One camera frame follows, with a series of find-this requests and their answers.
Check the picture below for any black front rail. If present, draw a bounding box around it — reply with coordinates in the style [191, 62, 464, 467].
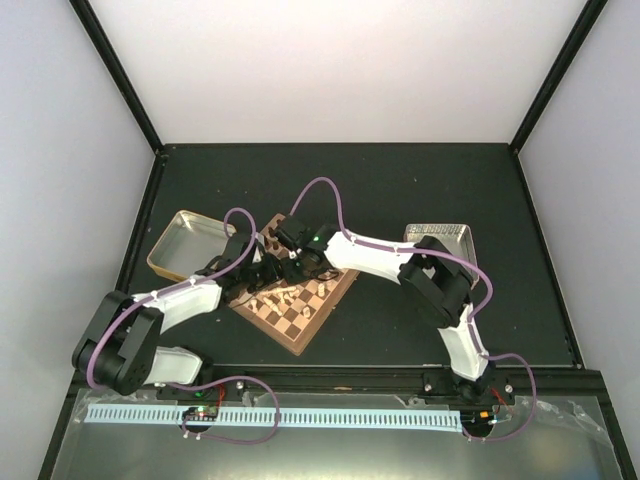
[74, 364, 606, 401]

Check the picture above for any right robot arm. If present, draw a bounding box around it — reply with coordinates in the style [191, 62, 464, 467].
[269, 215, 493, 403]

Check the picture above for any dark chess pieces group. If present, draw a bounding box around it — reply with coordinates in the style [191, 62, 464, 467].
[262, 225, 281, 251]

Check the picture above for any light blue cable duct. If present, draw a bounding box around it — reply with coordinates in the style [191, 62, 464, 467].
[84, 404, 462, 433]

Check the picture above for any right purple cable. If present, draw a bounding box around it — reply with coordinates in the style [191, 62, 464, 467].
[289, 177, 539, 381]

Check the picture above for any white chess pieces pile lower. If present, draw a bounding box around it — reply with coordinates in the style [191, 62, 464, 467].
[249, 287, 300, 316]

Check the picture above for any wooden chess board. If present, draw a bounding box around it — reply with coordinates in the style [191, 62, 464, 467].
[230, 214, 358, 355]

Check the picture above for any gold metal tin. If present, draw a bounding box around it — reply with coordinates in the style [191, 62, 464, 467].
[147, 210, 227, 282]

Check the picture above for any purple cable loop front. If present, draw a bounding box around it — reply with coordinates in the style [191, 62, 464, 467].
[169, 374, 280, 444]

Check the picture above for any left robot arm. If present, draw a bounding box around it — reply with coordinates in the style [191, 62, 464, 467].
[71, 233, 282, 399]

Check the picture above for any small circuit board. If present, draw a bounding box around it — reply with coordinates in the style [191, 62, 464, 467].
[183, 406, 219, 422]

